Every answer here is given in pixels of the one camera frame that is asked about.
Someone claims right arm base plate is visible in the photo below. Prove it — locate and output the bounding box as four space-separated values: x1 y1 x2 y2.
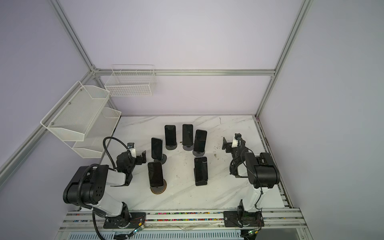
224 211 265 228

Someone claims lower white mesh shelf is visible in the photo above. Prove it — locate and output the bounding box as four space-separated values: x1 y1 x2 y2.
72 107 121 159

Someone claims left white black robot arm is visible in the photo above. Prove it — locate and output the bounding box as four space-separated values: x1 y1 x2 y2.
63 150 147 222

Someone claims white mesh shelf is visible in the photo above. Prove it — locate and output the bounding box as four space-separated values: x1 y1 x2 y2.
41 81 110 142
72 107 121 159

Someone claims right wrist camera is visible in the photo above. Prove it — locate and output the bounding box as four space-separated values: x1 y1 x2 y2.
232 138 239 148

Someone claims black round stand left middle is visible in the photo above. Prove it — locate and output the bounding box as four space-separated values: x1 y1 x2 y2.
154 154 167 165

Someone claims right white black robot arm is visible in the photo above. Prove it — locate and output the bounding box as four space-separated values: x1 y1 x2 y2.
222 133 281 218

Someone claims grey round stand back right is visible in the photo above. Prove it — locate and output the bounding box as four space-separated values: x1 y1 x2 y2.
193 150 205 158

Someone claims white wire basket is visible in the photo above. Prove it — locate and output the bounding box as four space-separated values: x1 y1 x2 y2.
105 65 157 97

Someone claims aluminium mounting rail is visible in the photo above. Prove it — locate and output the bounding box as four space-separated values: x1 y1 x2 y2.
59 208 308 232

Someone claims black folding stand front right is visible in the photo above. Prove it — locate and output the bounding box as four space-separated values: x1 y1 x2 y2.
194 170 208 187

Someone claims left black corrugated cable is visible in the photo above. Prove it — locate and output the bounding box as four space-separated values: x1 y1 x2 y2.
76 136 130 208

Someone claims upper white mesh shelf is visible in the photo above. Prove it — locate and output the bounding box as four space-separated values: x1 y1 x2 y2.
41 81 110 142

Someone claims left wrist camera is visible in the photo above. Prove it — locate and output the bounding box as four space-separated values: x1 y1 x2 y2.
127 143 137 158

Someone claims aluminium frame back bar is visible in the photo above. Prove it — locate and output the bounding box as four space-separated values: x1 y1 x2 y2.
94 69 276 77

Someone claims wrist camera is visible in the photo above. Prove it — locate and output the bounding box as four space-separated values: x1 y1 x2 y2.
127 143 137 158
232 138 239 148

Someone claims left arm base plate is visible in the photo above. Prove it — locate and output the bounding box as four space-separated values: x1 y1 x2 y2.
103 212 147 230

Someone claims wooden base phone stand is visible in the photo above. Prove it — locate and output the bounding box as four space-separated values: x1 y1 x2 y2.
150 179 167 195

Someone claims black stand back left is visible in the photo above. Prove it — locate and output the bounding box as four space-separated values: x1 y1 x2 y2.
166 145 178 151

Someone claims grey stand back centre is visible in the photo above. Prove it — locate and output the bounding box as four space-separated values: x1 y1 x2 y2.
180 142 194 151

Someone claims black phone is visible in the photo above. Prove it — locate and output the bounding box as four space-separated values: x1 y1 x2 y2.
194 157 208 173
151 138 163 161
165 125 177 146
194 130 208 153
148 162 164 188
183 124 194 147

